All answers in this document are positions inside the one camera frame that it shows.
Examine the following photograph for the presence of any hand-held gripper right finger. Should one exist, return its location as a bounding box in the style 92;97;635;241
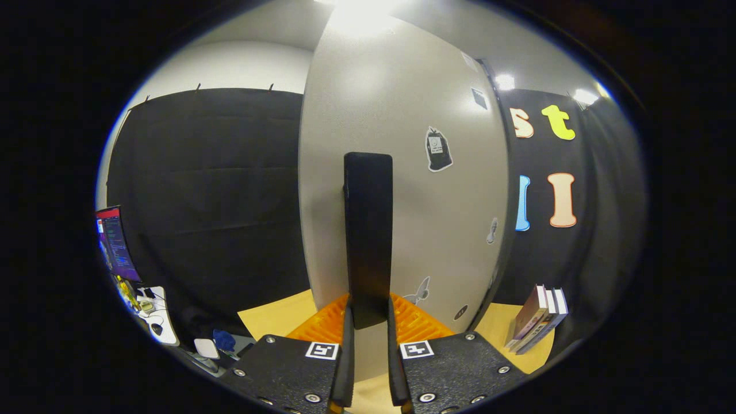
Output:
386;293;527;414

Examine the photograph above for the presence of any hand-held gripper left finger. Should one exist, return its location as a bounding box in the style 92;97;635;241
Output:
221;293;355;414

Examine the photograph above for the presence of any black door handle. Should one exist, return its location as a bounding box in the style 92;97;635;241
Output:
343;152;394;330

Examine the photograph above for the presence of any light grey cabinet door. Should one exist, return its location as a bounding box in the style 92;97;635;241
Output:
298;11;511;383

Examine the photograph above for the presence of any dark grey cabinet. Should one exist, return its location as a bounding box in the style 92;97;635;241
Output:
469;57;521;334

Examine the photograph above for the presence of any white spine book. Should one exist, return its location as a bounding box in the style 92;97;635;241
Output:
515;289;558;352

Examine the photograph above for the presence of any white side desk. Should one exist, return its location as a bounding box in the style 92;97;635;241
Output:
135;286;180;347

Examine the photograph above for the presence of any black backdrop cloth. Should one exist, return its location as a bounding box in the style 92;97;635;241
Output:
106;86;647;357

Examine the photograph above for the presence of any computer monitor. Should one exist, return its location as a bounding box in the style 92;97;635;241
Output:
95;206;143;283

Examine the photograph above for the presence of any large ceiling light panel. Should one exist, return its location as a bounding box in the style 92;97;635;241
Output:
313;0;403;35

